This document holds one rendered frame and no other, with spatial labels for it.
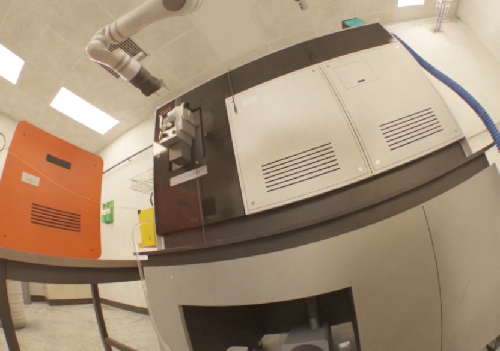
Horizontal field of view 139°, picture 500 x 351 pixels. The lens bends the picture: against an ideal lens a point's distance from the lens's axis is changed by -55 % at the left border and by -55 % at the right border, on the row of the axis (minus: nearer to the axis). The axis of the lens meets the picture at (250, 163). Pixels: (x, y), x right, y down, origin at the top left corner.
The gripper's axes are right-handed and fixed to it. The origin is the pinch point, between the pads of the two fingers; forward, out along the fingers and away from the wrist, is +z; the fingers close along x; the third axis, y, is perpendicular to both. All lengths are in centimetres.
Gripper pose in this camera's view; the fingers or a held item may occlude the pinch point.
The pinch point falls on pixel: (164, 93)
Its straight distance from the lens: 88.2
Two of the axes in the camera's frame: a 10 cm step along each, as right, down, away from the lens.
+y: 1.9, 9.0, -4.0
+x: 9.1, -3.1, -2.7
